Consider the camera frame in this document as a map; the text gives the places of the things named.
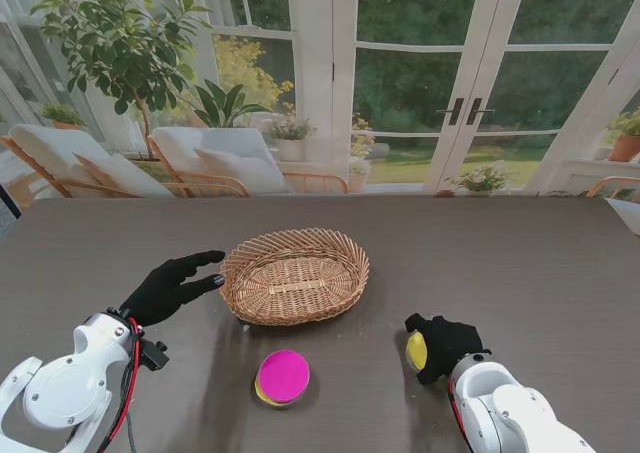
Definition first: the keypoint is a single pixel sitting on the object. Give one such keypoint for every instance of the white cushioned lounge chair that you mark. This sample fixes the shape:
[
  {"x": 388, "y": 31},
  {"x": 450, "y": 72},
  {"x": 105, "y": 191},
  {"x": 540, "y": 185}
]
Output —
[
  {"x": 45, "y": 148},
  {"x": 225, "y": 145}
]

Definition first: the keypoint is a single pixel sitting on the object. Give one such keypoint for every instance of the white flowering low plant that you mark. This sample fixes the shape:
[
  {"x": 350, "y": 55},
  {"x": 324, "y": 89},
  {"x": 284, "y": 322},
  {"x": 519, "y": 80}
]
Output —
[{"x": 480, "y": 180}]

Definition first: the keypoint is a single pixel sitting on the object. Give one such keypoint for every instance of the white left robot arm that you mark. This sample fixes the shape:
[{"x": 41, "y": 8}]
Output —
[{"x": 65, "y": 393}]

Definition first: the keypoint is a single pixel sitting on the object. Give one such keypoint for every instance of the large terracotta potted plant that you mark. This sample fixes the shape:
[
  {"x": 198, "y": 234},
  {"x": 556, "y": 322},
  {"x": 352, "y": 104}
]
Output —
[{"x": 625, "y": 148}]

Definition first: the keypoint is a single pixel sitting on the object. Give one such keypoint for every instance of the small plant in terracotta pot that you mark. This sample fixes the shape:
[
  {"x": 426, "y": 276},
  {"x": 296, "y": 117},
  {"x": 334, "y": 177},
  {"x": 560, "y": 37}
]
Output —
[{"x": 62, "y": 115}]

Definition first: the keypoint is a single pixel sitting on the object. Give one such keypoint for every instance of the broad-leaf green plant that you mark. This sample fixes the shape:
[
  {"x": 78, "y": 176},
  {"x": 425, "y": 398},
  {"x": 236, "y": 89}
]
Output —
[{"x": 225, "y": 105}]

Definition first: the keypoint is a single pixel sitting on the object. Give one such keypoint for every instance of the yellow flowers in pale pot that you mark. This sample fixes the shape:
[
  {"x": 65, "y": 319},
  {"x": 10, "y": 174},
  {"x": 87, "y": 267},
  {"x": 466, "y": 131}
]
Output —
[{"x": 357, "y": 178}]

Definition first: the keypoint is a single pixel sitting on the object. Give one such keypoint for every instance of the flowering plant in white pot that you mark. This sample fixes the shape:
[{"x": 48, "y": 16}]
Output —
[{"x": 290, "y": 148}]

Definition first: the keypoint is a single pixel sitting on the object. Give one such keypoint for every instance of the orange chair frame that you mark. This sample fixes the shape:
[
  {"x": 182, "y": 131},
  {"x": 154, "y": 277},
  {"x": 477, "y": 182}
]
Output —
[{"x": 612, "y": 180}]

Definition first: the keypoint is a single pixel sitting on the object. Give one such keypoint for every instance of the tall leafy potted tree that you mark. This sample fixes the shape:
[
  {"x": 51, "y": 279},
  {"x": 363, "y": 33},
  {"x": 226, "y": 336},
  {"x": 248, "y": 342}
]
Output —
[{"x": 115, "y": 48}]

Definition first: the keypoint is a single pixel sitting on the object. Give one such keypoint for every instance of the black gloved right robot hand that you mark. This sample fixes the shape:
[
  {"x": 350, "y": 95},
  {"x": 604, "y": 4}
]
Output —
[{"x": 450, "y": 345}]

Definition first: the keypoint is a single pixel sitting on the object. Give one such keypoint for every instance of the dark panel at table edge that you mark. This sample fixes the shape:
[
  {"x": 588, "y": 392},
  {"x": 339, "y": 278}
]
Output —
[{"x": 7, "y": 203}]

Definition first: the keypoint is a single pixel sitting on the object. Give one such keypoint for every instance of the yellow culture dish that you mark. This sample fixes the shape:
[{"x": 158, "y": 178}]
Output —
[
  {"x": 416, "y": 353},
  {"x": 270, "y": 402}
]

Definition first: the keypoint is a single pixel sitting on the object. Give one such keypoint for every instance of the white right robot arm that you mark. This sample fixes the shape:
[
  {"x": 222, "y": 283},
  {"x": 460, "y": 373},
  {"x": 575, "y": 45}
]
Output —
[{"x": 505, "y": 408}]

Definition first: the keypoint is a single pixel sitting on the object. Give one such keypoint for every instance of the white chair pillow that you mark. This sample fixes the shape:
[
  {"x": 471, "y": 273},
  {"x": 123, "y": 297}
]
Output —
[
  {"x": 125, "y": 175},
  {"x": 240, "y": 170}
]

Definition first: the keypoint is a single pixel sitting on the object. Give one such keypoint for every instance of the magenta culture dish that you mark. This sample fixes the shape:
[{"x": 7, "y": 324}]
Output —
[{"x": 283, "y": 375}]

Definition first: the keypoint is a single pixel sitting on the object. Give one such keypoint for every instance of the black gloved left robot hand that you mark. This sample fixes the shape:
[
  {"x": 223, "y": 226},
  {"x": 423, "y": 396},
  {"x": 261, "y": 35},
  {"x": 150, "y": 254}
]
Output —
[{"x": 160, "y": 295}]

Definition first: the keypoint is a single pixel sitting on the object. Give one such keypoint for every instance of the oval wicker basket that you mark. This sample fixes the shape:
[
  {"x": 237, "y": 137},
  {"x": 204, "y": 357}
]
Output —
[{"x": 295, "y": 283}]

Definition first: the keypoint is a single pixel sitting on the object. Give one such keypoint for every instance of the white sheet at table corner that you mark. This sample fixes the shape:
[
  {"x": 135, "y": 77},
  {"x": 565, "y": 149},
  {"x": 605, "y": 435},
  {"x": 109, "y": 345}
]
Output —
[{"x": 627, "y": 213}]

